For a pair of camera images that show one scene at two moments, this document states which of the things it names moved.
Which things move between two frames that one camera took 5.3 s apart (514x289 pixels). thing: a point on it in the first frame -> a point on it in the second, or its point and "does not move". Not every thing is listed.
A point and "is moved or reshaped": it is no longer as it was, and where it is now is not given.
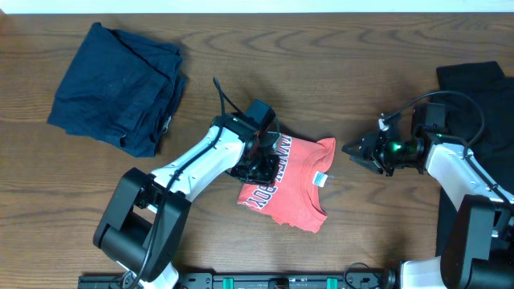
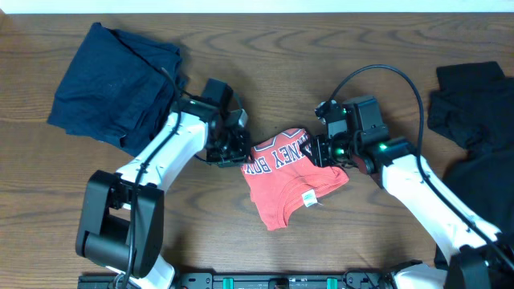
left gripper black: (259, 170) -> (234, 150)
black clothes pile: (493, 151) does not move
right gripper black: (370, 152) -> (320, 156)
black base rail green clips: (381, 279) does not move
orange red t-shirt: (295, 198) is moved or reshaped
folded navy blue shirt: (120, 88) does not move
